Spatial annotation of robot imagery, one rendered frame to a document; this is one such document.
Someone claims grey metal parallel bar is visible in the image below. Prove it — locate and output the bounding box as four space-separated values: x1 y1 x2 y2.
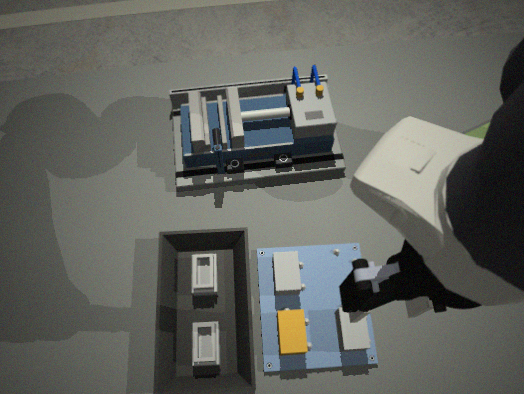
217 95 228 149

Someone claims grey narrow flat bar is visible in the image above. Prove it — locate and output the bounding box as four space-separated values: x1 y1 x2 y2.
201 97 211 151

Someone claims yellow rectangular block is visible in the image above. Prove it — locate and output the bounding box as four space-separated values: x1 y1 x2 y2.
277 309 308 356

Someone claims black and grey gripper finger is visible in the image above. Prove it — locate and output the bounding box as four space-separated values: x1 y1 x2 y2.
339 258 426 323
405 296 447 318

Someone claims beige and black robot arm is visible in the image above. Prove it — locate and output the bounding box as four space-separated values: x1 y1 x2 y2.
350 38 524 306

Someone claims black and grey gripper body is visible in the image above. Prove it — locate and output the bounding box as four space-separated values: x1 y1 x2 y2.
386 239 482 309

